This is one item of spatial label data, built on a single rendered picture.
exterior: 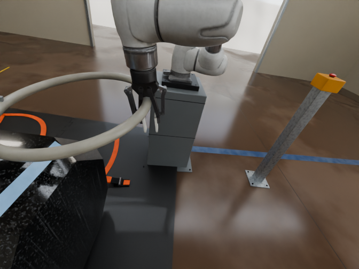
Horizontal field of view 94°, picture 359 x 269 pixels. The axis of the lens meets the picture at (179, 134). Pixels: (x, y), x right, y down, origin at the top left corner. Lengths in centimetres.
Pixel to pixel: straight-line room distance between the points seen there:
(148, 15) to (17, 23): 608
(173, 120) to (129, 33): 95
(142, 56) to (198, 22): 16
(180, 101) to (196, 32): 88
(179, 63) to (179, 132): 54
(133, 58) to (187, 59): 80
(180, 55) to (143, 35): 82
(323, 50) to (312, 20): 105
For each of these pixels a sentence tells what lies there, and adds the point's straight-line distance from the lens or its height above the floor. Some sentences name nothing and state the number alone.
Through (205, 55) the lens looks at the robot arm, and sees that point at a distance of 119.
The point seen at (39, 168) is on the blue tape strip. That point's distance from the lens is 72.
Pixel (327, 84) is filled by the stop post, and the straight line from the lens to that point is 143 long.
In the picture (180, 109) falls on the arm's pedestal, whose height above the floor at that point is 67.
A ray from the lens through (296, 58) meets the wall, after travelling 659.
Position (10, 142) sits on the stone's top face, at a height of 82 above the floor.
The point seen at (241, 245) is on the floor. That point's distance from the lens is 152.
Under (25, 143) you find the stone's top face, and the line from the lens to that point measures 80.
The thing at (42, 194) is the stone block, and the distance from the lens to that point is 70.
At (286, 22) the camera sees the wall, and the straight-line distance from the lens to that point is 608.
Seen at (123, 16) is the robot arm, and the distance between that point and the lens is 46.
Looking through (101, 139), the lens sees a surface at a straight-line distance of 44.
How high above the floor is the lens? 129
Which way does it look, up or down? 38 degrees down
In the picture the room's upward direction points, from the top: 12 degrees clockwise
